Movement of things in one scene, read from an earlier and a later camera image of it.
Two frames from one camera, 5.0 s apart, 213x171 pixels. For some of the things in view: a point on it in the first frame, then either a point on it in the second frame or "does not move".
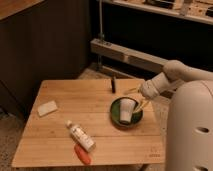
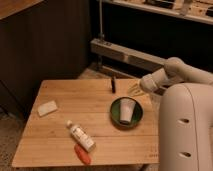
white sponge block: x=47 y=108 does not move
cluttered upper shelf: x=197 y=10 does not move
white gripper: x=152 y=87 -> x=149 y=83
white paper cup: x=126 y=108 does not move
